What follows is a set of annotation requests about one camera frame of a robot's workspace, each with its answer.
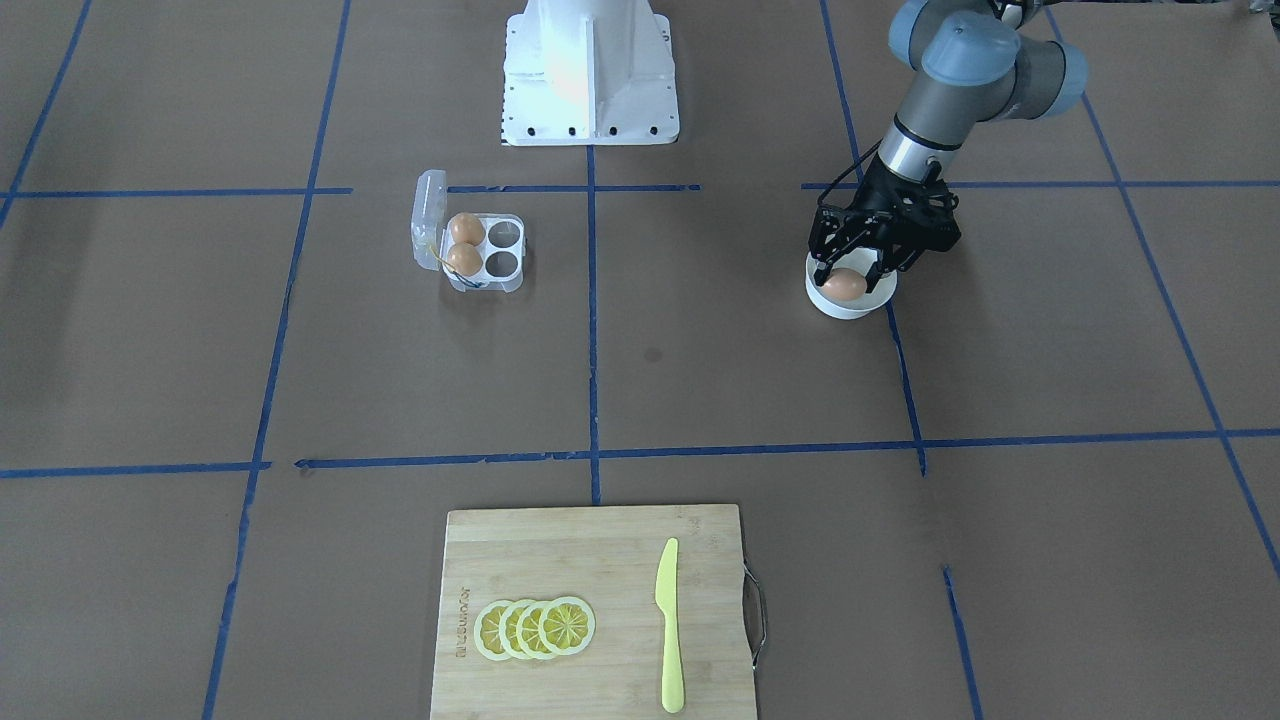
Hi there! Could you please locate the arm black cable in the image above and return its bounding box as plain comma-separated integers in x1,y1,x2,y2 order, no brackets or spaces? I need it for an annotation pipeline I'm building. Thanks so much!
822,140,886,211

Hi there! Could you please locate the yellow plastic knife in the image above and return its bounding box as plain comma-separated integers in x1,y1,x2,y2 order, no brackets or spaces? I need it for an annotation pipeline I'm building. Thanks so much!
654,537,685,715

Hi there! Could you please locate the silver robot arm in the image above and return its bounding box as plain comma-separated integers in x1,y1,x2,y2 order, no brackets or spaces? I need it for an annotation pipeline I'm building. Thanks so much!
806,1,1089,290

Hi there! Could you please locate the white round bowl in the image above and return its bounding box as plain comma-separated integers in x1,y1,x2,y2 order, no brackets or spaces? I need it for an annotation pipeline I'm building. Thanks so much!
804,249,899,320

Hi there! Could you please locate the clear plastic egg box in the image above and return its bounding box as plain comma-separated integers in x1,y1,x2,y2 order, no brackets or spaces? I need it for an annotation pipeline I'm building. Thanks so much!
410,169,527,293

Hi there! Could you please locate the brown egg from bowl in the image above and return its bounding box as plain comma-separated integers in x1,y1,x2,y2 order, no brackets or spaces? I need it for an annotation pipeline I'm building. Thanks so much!
818,266,868,304

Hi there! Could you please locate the brown egg in box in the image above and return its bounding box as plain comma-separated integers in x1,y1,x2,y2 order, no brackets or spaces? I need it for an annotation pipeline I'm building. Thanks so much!
448,211,486,247
445,242,485,278

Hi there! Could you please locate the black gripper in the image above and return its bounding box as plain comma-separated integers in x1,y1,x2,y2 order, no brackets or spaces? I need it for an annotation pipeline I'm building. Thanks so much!
808,155,963,293

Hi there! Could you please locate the wooden cutting board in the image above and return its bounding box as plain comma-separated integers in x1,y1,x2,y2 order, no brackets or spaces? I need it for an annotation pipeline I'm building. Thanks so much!
430,503,758,719

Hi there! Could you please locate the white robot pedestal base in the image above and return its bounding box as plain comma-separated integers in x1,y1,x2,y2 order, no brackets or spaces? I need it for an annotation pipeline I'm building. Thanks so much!
500,1,681,147

